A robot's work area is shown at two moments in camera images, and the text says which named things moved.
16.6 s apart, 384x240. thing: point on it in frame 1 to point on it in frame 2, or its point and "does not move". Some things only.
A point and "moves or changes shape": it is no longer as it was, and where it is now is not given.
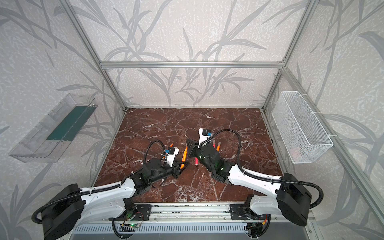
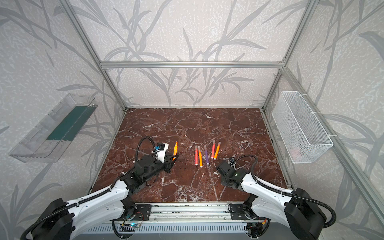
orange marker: [184, 154] moves or changes shape
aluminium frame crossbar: [191, 65] does not move
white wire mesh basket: [297, 131] does not move
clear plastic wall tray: [47, 141] does not move
